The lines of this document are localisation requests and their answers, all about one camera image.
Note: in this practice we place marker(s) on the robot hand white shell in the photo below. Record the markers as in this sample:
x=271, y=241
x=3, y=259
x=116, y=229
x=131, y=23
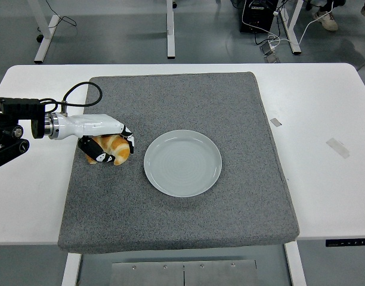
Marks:
x=90, y=125

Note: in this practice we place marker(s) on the golden croissant bread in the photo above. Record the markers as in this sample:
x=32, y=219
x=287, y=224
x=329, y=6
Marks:
x=120, y=149

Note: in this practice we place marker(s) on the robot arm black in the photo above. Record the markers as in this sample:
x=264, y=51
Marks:
x=18, y=108

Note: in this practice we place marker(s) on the pale grey round plate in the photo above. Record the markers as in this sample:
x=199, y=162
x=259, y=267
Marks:
x=182, y=164

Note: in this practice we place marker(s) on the grey metal plate with screws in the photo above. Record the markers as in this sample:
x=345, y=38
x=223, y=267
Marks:
x=146, y=274

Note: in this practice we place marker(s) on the grey fabric mat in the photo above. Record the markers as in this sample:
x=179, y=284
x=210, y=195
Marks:
x=170, y=98

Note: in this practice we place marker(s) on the white desk leg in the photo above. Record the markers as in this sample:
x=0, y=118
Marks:
x=46, y=38
x=291, y=32
x=170, y=29

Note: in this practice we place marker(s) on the small black floor knob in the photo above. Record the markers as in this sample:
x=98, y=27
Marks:
x=39, y=37

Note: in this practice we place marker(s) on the white table leg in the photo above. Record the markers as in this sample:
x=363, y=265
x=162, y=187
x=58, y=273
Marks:
x=296, y=265
x=70, y=271

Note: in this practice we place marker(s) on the small clear tape piece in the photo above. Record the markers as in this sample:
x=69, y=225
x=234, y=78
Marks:
x=275, y=122

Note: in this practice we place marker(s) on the grey power adapter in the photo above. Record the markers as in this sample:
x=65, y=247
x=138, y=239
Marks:
x=270, y=53

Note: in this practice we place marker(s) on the black equipment box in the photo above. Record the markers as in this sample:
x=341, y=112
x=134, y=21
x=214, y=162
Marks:
x=257, y=25

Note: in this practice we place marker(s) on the large clear tape piece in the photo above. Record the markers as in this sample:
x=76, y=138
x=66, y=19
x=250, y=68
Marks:
x=337, y=148

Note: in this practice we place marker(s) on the black table control panel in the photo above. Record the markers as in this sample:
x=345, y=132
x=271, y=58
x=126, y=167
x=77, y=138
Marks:
x=349, y=242

